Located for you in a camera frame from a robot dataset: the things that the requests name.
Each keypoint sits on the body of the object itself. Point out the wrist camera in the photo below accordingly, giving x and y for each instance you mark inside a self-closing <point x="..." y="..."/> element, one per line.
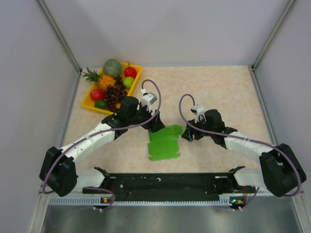
<point x="199" y="112"/>
<point x="148" y="98"/>

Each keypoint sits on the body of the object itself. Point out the white slotted cable duct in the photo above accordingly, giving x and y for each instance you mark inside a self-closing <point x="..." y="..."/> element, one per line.
<point x="92" y="200"/>

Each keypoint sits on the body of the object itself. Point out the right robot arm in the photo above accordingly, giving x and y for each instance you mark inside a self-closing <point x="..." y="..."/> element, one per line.
<point x="279" y="172"/>

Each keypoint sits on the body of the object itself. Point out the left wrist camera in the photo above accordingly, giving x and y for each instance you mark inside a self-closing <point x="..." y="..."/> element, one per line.
<point x="148" y="98"/>

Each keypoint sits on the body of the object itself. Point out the green lime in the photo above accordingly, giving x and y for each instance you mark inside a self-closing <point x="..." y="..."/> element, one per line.
<point x="100" y="104"/>

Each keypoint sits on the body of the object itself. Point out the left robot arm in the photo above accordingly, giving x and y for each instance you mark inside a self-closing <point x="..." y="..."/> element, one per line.
<point x="59" y="171"/>

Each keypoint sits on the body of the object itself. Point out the green apple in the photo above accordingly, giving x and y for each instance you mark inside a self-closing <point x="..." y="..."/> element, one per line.
<point x="128" y="82"/>

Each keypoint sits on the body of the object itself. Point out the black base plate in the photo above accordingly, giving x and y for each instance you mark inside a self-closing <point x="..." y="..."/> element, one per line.
<point x="172" y="186"/>

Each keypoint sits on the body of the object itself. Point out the aluminium frame rail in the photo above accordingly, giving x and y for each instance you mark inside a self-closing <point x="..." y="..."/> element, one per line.
<point x="278" y="184"/>

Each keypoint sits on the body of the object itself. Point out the green paper box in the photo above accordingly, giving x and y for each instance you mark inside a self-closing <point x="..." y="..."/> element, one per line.
<point x="163" y="145"/>

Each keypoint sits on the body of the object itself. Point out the green melon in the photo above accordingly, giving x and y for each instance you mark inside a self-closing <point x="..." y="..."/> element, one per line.
<point x="112" y="67"/>

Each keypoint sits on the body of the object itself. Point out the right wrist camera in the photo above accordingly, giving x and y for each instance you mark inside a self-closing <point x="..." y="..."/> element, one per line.
<point x="199" y="112"/>

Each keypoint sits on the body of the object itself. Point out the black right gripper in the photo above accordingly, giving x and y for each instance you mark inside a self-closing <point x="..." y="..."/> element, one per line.
<point x="189" y="132"/>

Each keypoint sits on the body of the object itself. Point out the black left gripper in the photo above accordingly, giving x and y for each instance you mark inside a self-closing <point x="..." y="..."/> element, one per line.
<point x="155" y="124"/>

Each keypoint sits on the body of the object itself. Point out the red pomegranate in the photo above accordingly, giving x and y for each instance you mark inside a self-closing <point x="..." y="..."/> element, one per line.
<point x="96" y="95"/>

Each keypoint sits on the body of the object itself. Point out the yellow plastic tray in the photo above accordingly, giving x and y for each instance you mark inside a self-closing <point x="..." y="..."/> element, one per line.
<point x="88" y="103"/>

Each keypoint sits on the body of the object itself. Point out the red apple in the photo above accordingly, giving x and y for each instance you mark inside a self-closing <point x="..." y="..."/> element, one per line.
<point x="130" y="72"/>

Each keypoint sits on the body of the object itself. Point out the pineapple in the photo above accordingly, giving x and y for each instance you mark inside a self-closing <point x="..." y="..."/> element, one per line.
<point x="101" y="80"/>

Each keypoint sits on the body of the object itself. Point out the purple grape bunch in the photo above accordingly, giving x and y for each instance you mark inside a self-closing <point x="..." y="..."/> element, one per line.
<point x="115" y="94"/>

